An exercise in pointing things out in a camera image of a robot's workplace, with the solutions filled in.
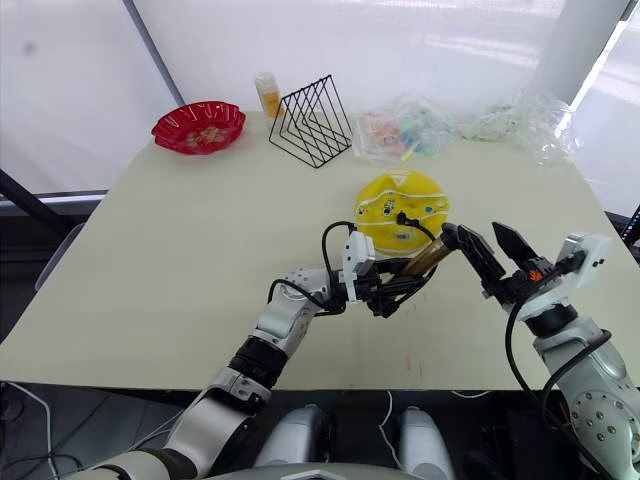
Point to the dark device with coloured lights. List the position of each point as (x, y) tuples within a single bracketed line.
[(635, 230)]

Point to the clear bag of white items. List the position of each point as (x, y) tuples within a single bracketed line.
[(540, 125)]

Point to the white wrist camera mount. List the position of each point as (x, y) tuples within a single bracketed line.
[(590, 260), (359, 252)]

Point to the red plastic bowl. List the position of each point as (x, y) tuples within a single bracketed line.
[(175, 130)]

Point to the clear tube with yellow contents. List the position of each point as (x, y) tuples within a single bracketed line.
[(269, 97)]

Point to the silver left robot leg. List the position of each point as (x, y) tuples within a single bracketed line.
[(300, 440)]

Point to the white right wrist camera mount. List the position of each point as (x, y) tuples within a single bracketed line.
[(590, 260)]

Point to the silver robot leg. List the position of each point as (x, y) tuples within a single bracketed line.
[(300, 440), (425, 440)]

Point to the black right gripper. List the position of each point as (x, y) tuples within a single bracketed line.
[(525, 282)]

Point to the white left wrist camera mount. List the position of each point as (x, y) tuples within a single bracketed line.
[(359, 252)]

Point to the silver right robot leg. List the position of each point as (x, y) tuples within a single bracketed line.
[(425, 440)]

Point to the grey slanted frame pole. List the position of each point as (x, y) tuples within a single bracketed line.
[(155, 50)]

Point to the plastic bag of colourful items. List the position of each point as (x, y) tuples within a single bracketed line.
[(400, 135)]

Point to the yellow deflated ball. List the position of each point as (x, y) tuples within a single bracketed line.
[(395, 195)]

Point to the black slanted metal bar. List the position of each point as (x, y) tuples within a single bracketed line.
[(30, 200)]

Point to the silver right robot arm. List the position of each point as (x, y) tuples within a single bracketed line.
[(590, 360)]

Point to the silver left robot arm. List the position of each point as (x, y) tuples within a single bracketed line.
[(280, 320)]

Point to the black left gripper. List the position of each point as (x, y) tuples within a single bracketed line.
[(375, 296)]

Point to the white round pillar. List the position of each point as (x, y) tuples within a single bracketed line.
[(565, 45)]

